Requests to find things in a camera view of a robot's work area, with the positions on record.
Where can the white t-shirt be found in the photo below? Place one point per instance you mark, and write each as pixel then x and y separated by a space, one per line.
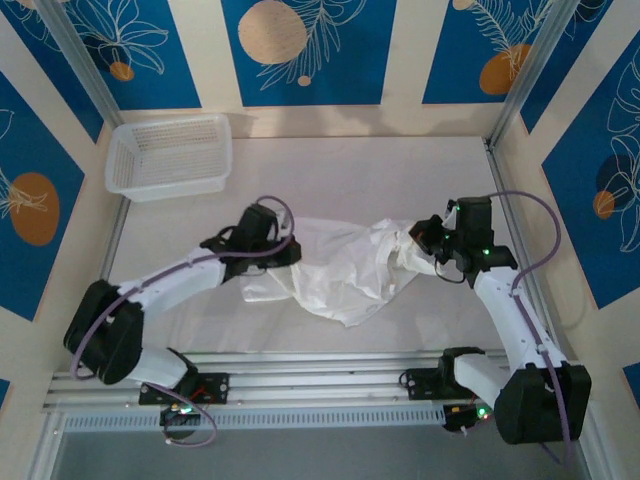
pixel 340 270

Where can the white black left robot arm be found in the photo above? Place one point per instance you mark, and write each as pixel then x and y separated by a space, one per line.
pixel 165 295

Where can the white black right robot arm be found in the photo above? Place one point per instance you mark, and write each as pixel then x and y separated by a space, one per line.
pixel 505 305

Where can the white plastic mesh basket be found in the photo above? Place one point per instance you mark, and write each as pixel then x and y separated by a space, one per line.
pixel 170 150

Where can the black controller board green light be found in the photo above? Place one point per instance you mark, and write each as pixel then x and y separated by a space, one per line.
pixel 467 417
pixel 180 417

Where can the aluminium table side rail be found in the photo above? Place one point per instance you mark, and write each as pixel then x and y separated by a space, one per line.
pixel 500 170
pixel 115 235

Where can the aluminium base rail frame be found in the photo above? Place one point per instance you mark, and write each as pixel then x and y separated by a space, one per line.
pixel 310 380

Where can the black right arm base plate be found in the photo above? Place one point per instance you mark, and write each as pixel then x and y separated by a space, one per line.
pixel 422 385

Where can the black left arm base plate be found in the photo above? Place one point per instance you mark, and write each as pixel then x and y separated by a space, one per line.
pixel 215 387

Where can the aluminium corner post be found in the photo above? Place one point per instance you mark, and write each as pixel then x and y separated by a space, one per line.
pixel 537 70
pixel 85 65

